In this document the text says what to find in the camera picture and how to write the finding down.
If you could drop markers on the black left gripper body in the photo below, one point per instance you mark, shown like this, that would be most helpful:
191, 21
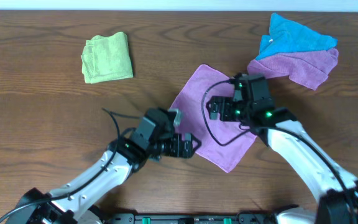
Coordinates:
186, 146

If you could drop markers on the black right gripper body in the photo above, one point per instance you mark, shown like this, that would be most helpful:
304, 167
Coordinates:
215, 108

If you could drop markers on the purple microfiber cloth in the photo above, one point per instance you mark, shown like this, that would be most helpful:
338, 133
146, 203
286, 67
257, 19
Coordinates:
188, 101

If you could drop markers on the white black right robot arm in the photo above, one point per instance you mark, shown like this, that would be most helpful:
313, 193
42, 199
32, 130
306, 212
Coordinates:
334, 188

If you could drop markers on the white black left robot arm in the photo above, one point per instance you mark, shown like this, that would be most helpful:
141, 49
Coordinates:
71, 203

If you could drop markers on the crumpled purple cloth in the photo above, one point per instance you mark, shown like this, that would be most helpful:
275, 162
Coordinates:
309, 69

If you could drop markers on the blue cloth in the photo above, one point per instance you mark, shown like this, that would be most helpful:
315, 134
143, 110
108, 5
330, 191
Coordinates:
286, 36

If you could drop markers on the folded green cloth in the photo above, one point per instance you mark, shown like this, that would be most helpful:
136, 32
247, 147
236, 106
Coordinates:
106, 59

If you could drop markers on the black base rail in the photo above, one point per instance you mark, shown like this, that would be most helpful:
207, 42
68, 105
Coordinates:
242, 218

